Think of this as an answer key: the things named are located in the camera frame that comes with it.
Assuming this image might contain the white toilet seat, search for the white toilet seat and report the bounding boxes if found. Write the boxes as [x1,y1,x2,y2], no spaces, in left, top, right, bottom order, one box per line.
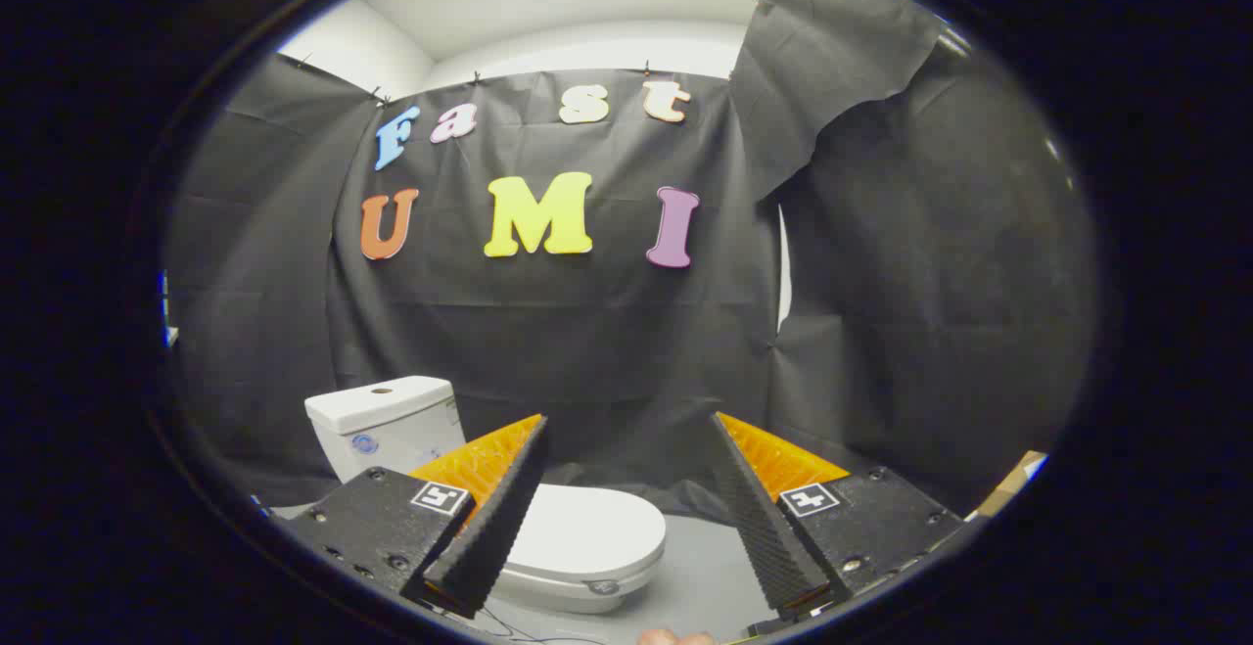
[494,557,665,599]

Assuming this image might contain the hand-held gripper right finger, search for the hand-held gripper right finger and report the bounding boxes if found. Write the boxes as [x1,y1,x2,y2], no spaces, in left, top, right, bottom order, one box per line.
[707,412,966,626]

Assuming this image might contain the black backdrop cloth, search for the black backdrop cloth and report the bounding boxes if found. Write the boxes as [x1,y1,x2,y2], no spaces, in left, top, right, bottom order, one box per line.
[164,0,1099,529]

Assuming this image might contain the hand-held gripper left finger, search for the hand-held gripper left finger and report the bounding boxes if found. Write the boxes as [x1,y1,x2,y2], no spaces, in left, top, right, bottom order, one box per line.
[274,414,549,620]

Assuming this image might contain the brown cardboard box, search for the brown cardboard box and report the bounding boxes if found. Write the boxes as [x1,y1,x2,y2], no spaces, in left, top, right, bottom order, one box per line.
[974,449,1049,521]

